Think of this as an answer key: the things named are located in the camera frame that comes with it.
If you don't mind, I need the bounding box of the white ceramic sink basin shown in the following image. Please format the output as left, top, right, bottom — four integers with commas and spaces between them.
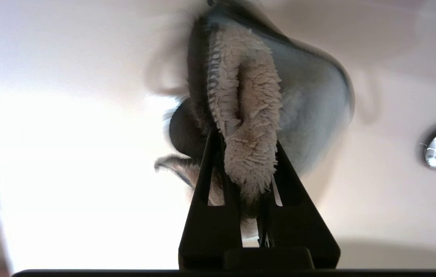
0, 0, 436, 272

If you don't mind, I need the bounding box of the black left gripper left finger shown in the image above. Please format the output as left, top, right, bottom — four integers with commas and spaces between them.
178, 127, 243, 270

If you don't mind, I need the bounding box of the blue grey cleaning cloth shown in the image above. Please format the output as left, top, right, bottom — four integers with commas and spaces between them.
155, 0, 355, 239

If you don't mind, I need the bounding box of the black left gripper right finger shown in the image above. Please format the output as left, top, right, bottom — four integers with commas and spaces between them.
258, 140, 341, 269

